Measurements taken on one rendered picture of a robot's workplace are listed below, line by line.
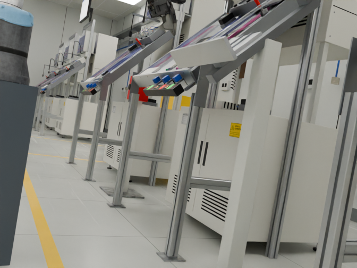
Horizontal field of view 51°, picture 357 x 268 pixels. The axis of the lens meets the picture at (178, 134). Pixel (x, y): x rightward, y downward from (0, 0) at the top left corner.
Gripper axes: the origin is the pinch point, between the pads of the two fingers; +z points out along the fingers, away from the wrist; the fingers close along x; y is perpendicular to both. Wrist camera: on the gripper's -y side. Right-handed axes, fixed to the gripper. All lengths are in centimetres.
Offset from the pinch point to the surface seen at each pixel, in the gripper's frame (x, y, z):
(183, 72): 13.7, 8.9, 15.8
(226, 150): 6, -4, 57
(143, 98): -79, -3, 33
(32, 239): 5, 85, 55
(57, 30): -860, -115, -101
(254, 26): 21.0, -25.0, 8.0
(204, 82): 25.4, 7.3, 20.7
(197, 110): 25.0, 13.4, 29.8
